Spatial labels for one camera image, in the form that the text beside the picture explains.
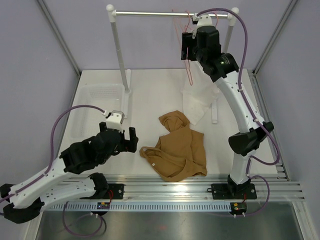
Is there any tan tank top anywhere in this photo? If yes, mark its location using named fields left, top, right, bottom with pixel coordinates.
left=139, top=110, right=208, bottom=182

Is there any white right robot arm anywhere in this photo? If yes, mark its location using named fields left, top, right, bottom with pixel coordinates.
left=181, top=25, right=274, bottom=200

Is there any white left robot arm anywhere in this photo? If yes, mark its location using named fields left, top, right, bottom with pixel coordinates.
left=0, top=122, right=139, bottom=224

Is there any white tank top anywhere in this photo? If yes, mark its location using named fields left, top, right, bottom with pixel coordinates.
left=182, top=61, right=220, bottom=126

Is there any white metal clothes rack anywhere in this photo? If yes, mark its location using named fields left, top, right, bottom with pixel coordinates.
left=105, top=4, right=240, bottom=124

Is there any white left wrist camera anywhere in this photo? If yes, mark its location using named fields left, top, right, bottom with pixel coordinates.
left=103, top=110, right=125, bottom=132

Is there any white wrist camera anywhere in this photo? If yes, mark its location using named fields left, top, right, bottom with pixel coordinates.
left=192, top=14, right=213, bottom=35
left=103, top=110, right=125, bottom=132

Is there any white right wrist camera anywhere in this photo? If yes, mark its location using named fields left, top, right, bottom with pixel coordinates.
left=192, top=14, right=213, bottom=35

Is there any aluminium mounting rail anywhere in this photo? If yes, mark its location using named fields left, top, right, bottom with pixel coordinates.
left=105, top=164, right=305, bottom=202

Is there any right aluminium frame post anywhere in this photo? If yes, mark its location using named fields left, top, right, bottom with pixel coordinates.
left=252, top=0, right=299, bottom=77

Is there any aluminium frame post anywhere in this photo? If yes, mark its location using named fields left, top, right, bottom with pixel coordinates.
left=35, top=0, right=82, bottom=78
left=252, top=0, right=299, bottom=77

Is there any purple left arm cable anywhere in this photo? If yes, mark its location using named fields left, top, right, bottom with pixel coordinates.
left=0, top=104, right=108, bottom=237

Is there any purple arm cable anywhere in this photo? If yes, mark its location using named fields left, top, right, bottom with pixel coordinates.
left=196, top=8, right=281, bottom=218
left=0, top=104, right=108, bottom=237

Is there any white slotted cable duct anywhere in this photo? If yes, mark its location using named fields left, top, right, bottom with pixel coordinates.
left=49, top=201, right=231, bottom=212

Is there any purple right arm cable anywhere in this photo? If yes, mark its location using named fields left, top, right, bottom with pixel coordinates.
left=196, top=8, right=281, bottom=218

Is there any left aluminium frame post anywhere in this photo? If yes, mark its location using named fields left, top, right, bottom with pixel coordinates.
left=35, top=0, right=82, bottom=78

